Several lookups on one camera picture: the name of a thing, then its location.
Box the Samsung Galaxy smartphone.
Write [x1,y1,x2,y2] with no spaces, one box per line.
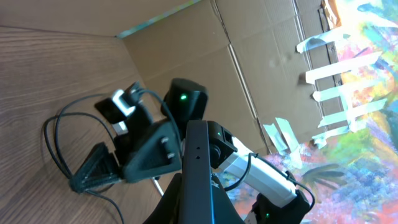
[178,120,214,224]

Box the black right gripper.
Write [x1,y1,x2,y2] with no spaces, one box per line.
[69,106,182,193]

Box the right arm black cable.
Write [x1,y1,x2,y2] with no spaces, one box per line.
[136,88,315,212]

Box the black USB charging cable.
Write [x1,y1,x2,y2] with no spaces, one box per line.
[42,93,125,224]

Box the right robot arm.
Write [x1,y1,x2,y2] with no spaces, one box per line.
[70,78,315,224]

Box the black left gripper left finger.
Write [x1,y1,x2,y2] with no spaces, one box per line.
[144,173,182,224]

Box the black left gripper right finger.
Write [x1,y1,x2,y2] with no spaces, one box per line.
[211,174,244,224]

